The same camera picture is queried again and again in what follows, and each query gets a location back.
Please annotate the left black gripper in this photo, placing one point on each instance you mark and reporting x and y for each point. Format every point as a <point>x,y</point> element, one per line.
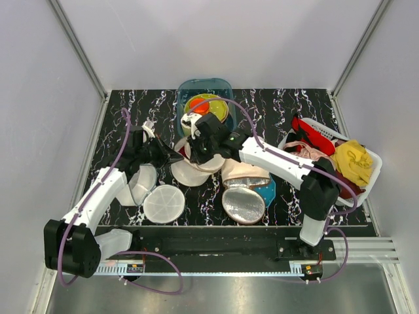
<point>167,155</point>

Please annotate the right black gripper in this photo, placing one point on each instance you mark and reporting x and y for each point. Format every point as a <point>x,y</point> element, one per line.
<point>196,156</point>

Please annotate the beige mesh bra laundry bag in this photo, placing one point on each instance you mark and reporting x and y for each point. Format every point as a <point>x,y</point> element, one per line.
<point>190,174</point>

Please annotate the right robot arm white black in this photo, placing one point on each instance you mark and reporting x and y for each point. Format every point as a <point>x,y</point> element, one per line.
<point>316,181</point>

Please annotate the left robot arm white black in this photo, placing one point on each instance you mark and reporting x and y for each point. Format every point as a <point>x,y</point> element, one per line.
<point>71,244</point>

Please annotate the red bra inside bag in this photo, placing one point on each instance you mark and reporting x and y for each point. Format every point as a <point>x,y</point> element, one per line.
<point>181,151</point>

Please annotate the white open mesh laundry bag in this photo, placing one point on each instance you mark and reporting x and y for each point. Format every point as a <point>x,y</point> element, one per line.
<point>161,203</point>

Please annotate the cream capybara insulated lunch bag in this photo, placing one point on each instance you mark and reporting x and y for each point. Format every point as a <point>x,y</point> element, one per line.
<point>241,203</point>

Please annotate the pink bra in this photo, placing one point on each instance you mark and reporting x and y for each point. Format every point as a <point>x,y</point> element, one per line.
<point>303,150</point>

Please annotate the white plastic laundry basket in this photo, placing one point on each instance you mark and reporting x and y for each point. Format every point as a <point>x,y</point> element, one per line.
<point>375,162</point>

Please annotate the green dotted plate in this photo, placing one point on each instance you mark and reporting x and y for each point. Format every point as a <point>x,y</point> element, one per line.
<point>218,107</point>

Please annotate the orange cup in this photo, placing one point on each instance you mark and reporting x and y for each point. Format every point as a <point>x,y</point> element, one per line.
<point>198,106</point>

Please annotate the teal transparent plastic bin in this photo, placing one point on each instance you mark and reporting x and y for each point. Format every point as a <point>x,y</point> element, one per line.
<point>215,86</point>

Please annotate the blue dotted plate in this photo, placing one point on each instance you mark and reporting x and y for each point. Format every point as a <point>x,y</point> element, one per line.
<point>267,192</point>

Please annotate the red garment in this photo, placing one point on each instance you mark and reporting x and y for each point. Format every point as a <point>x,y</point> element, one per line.
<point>308,135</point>

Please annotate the yellow garment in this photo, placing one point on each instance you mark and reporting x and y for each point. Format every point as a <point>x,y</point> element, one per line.
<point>348,156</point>

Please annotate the cream yellow-handled mug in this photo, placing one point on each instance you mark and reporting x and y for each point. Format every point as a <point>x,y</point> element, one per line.
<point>187,123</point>

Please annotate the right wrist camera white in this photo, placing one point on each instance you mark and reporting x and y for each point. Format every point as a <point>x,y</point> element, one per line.
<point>195,131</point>

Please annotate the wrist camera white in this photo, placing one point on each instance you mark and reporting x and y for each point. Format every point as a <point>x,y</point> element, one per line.
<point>195,131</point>
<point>149,127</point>

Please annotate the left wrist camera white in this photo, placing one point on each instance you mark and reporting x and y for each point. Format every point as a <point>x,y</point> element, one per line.
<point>149,127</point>

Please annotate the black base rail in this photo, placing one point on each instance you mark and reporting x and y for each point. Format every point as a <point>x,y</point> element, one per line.
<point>223,249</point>

